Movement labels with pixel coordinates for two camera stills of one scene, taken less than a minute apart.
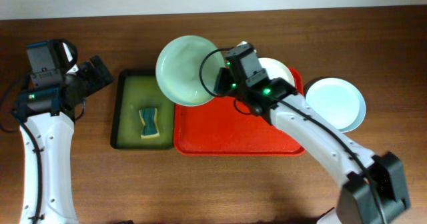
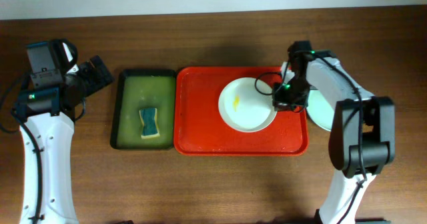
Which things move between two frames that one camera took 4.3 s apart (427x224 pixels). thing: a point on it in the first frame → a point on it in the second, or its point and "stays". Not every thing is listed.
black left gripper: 101,70 stays
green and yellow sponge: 148,116 stays
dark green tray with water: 138,89 stays
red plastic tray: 231,126 stays
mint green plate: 185,68 → 319,110
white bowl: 275,69 → 246,105
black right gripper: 217,89 → 284,103
